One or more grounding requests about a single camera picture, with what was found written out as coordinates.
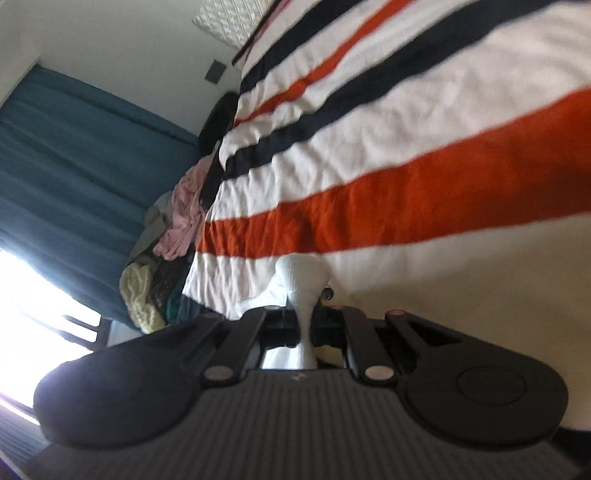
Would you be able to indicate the window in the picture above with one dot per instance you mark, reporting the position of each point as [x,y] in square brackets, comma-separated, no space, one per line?
[27,295]

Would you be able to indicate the grey wall switch plate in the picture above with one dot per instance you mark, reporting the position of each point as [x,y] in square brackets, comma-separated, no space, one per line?
[215,72]

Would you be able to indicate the olive cloth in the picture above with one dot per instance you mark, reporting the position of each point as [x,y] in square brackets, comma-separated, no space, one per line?
[152,228]

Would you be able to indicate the pink clothes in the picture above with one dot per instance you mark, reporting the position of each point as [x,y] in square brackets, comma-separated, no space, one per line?
[184,203]

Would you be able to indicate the white shirt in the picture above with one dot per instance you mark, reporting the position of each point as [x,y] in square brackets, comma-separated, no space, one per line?
[304,277]

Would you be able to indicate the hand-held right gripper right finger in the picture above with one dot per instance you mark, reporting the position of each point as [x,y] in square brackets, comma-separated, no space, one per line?
[352,333]

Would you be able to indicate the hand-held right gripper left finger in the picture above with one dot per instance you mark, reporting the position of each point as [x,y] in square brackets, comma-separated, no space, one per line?
[251,333]

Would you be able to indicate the dark wooden bed frame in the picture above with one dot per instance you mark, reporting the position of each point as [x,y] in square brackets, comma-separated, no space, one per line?
[244,48]

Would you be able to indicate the teal curtain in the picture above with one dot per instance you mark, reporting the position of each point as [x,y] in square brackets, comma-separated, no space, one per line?
[69,161]

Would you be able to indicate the striped blanket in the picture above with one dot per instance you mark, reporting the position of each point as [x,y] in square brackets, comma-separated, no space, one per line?
[369,138]

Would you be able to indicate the dark clothes pile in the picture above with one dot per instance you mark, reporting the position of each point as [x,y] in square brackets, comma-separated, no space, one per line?
[168,286]

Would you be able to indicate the black chair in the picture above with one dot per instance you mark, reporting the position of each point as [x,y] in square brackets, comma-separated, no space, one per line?
[219,122]

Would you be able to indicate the yellow knitted cloth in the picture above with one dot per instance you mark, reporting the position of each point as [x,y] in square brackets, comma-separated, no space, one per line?
[141,295]

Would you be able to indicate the white quilted wall panel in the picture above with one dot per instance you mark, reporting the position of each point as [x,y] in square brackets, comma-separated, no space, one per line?
[231,21]

